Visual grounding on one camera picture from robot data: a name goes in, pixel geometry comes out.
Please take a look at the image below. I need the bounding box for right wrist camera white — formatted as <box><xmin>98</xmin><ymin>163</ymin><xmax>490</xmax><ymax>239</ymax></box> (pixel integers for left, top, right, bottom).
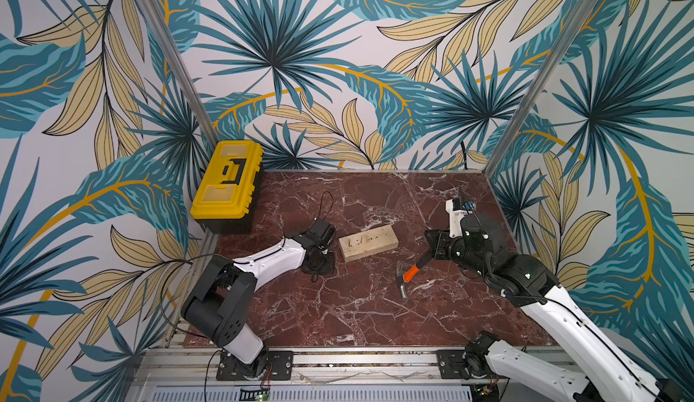
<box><xmin>446</xmin><ymin>197</ymin><xmax>476</xmax><ymax>239</ymax></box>

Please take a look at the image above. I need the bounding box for yellow black toolbox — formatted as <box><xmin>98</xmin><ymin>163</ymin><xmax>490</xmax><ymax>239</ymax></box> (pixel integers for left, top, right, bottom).
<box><xmin>191</xmin><ymin>140</ymin><xmax>264</xmax><ymax>235</ymax></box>

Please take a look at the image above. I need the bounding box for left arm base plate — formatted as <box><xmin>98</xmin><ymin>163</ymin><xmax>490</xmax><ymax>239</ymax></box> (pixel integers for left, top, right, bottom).
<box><xmin>216</xmin><ymin>350</ymin><xmax>294</xmax><ymax>382</ymax></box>

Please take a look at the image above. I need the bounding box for aluminium front rail frame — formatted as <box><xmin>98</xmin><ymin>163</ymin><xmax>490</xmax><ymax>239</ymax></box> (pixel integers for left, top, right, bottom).
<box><xmin>121</xmin><ymin>346</ymin><xmax>597</xmax><ymax>402</ymax></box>

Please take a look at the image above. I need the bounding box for left aluminium corner post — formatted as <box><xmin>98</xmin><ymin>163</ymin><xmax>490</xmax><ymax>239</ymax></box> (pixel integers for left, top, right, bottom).
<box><xmin>135</xmin><ymin>0</ymin><xmax>219</xmax><ymax>147</ymax></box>

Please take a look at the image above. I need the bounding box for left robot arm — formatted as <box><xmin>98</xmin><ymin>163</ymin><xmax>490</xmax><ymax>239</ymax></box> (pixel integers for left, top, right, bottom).
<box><xmin>181</xmin><ymin>219</ymin><xmax>335</xmax><ymax>378</ymax></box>

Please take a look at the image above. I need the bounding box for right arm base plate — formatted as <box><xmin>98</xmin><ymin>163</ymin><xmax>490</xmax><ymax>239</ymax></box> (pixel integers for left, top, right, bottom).
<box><xmin>435</xmin><ymin>349</ymin><xmax>498</xmax><ymax>380</ymax></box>

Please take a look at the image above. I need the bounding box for wooden block with nails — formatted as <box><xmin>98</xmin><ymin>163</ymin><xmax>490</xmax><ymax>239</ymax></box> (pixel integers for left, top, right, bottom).
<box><xmin>339</xmin><ymin>225</ymin><xmax>399</xmax><ymax>263</ymax></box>

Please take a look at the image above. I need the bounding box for claw hammer orange black handle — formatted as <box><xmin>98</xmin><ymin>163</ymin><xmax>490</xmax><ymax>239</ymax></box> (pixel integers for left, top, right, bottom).
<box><xmin>396</xmin><ymin>251</ymin><xmax>432</xmax><ymax>301</ymax></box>

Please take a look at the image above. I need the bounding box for aluminium corner post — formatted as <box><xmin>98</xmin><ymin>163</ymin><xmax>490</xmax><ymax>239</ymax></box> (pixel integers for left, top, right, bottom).
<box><xmin>135</xmin><ymin>0</ymin><xmax>219</xmax><ymax>147</ymax></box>
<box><xmin>484</xmin><ymin>0</ymin><xmax>598</xmax><ymax>179</ymax></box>

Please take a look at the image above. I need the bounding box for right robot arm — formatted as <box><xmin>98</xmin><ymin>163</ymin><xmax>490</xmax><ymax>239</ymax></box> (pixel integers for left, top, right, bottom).
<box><xmin>424</xmin><ymin>199</ymin><xmax>683</xmax><ymax>401</ymax></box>

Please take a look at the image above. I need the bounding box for right aluminium corner post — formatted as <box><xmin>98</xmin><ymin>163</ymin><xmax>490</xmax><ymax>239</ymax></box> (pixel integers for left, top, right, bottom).
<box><xmin>484</xmin><ymin>0</ymin><xmax>598</xmax><ymax>179</ymax></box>

